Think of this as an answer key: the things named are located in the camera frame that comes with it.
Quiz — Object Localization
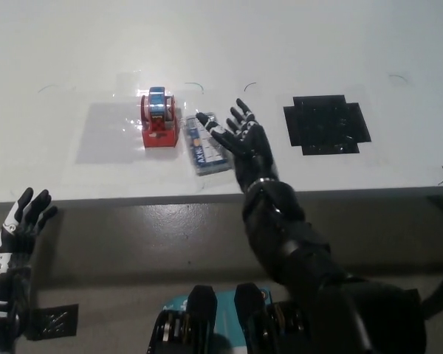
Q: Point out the black white robot left hand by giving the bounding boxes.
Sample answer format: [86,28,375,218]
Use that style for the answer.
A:
[0,187,59,348]

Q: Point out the clear plastic film sheet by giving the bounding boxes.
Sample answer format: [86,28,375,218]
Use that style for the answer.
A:
[75,69,205,166]

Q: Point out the red tape dispenser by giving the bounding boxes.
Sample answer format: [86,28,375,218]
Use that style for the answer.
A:
[139,86,182,149]

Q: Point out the black tape patch cross-shaped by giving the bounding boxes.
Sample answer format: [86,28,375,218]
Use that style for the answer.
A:
[283,94,373,157]

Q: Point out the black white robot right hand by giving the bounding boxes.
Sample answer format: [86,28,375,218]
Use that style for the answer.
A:
[194,97,278,190]

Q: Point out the black floor tape patch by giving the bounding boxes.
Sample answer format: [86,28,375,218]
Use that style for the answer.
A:
[24,302,80,340]

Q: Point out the clear blue screw box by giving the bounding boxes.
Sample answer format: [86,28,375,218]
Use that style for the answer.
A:
[182,111,233,178]

